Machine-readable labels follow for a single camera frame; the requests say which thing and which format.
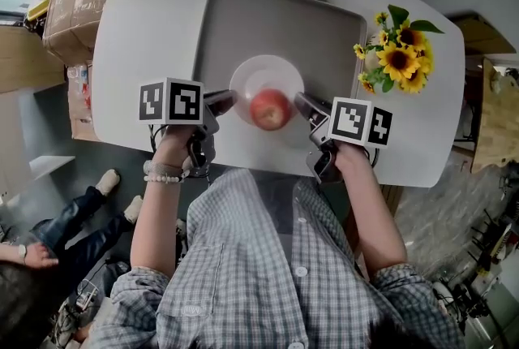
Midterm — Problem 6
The open box of plastic packets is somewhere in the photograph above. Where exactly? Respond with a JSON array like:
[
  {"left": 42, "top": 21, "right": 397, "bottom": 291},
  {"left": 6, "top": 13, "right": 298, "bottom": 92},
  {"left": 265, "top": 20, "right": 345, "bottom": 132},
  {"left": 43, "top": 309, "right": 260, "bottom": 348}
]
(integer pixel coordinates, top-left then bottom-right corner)
[{"left": 66, "top": 62, "right": 105, "bottom": 142}]

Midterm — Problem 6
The brown cardboard sheet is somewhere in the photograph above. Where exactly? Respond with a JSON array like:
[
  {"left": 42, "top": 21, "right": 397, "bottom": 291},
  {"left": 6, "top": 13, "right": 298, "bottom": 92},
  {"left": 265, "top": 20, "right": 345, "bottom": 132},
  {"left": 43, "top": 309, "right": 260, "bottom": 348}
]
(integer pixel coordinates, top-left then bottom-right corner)
[{"left": 448, "top": 12, "right": 517, "bottom": 56}]

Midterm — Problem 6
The person's left forearm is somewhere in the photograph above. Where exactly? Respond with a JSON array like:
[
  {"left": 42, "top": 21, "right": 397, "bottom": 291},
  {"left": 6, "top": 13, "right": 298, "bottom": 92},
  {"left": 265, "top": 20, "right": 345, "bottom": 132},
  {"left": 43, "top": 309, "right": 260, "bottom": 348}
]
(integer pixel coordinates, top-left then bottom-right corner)
[{"left": 130, "top": 166, "right": 191, "bottom": 279}]

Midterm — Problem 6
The yellow sunflower bouquet in vase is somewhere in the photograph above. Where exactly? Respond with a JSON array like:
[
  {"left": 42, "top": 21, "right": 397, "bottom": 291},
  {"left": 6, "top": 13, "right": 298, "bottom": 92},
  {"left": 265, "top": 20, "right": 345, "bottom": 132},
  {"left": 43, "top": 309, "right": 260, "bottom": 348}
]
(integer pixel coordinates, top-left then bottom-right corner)
[{"left": 351, "top": 4, "right": 446, "bottom": 95}]

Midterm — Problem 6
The grey tray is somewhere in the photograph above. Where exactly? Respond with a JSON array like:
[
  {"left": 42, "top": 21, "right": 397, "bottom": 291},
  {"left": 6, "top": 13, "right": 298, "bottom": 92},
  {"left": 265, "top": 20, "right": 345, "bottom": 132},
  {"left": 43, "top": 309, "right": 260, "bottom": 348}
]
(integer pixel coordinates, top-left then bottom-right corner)
[{"left": 191, "top": 0, "right": 369, "bottom": 101}]

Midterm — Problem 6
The person's checked shirt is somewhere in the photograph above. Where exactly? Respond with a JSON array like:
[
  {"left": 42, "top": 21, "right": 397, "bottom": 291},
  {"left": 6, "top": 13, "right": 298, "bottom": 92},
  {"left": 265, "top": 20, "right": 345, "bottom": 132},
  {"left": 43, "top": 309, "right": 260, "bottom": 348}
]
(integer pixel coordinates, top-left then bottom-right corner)
[{"left": 87, "top": 168, "right": 467, "bottom": 349}]

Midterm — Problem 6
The large brown cardboard box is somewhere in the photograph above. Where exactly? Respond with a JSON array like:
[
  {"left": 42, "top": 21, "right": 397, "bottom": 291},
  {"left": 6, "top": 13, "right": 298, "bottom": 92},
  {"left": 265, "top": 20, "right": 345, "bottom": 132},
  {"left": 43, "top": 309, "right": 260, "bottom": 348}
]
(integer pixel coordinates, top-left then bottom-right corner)
[{"left": 41, "top": 0, "right": 125, "bottom": 65}]

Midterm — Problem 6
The white bead bracelet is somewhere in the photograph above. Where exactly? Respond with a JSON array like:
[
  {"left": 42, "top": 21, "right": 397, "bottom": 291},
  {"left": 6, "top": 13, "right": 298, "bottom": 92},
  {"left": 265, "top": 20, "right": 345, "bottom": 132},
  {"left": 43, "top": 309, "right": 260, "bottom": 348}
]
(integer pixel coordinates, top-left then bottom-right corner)
[{"left": 144, "top": 173, "right": 182, "bottom": 184}]

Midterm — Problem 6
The red apple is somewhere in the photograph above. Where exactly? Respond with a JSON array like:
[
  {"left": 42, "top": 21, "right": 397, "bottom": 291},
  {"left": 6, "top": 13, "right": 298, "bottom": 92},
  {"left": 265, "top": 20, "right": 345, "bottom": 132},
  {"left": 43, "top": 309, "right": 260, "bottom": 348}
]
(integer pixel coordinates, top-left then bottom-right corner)
[{"left": 249, "top": 88, "right": 294, "bottom": 132}]

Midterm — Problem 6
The person's right forearm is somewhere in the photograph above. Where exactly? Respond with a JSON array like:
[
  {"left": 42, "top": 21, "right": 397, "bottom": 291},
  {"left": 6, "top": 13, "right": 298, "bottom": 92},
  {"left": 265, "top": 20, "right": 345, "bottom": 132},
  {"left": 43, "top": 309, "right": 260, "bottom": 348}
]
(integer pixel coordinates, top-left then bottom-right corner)
[{"left": 340, "top": 172, "right": 409, "bottom": 282}]

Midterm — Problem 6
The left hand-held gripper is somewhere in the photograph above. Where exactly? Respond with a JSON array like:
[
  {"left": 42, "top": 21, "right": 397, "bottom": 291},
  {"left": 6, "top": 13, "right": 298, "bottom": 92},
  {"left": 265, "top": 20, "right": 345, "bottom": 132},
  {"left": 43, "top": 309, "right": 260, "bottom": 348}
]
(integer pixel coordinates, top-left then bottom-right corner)
[{"left": 138, "top": 76, "right": 239, "bottom": 179}]

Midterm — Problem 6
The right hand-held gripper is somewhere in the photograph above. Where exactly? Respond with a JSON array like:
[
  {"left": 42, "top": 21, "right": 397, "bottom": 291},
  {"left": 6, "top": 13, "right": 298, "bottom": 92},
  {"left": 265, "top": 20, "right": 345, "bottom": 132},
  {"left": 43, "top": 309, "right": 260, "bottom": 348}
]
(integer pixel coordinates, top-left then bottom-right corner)
[{"left": 294, "top": 90, "right": 394, "bottom": 185}]

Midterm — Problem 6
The person's left hand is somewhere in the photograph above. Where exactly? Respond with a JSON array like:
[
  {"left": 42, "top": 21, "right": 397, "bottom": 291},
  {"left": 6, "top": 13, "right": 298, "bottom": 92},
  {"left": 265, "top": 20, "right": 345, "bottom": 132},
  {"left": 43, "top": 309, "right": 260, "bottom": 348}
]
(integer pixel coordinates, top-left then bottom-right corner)
[{"left": 147, "top": 123, "right": 199, "bottom": 170}]

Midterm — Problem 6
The silver bracelet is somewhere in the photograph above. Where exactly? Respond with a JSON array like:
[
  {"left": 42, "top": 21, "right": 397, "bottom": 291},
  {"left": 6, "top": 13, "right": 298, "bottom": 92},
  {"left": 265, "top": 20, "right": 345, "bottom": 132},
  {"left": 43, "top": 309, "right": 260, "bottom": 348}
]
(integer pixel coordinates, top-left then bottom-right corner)
[{"left": 143, "top": 159, "right": 190, "bottom": 177}]

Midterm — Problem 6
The person's right hand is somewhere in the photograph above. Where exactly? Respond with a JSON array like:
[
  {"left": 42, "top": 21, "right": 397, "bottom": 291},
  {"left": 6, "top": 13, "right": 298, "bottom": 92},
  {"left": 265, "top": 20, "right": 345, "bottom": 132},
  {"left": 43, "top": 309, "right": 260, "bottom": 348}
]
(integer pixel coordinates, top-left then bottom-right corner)
[{"left": 333, "top": 140, "right": 374, "bottom": 179}]

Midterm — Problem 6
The white round plate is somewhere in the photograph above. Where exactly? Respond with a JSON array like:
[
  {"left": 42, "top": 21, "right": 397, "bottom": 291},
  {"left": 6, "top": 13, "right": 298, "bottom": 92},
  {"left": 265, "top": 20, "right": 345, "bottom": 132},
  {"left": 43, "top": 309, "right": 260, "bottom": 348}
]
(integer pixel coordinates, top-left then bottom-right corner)
[{"left": 229, "top": 54, "right": 306, "bottom": 126}]

